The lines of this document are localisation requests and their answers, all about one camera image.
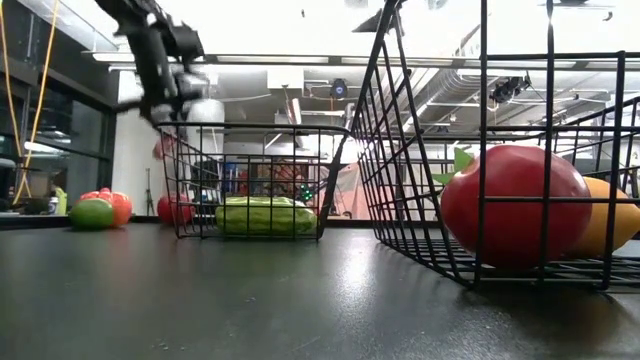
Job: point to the small orange pumpkin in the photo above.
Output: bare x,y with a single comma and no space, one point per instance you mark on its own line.
122,207

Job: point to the red apple with green leaf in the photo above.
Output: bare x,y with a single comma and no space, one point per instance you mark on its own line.
186,210
515,230

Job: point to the green lime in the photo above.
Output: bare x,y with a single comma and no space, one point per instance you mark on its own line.
91,215

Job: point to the green elongated vegetable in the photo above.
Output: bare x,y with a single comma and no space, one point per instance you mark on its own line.
260,220

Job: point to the yellow lemon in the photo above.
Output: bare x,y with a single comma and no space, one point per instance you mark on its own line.
595,230

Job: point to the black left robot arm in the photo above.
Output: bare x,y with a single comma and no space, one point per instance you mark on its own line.
120,10

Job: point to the black tripod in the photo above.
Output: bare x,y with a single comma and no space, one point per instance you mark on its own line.
149,195

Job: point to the person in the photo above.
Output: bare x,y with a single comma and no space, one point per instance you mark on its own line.
60,200

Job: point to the ceiling device with blue light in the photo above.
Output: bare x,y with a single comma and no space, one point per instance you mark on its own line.
339,89

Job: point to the black ceiling fixture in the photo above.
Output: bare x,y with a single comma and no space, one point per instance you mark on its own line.
507,90

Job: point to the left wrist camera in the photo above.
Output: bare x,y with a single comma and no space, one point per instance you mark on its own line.
192,86

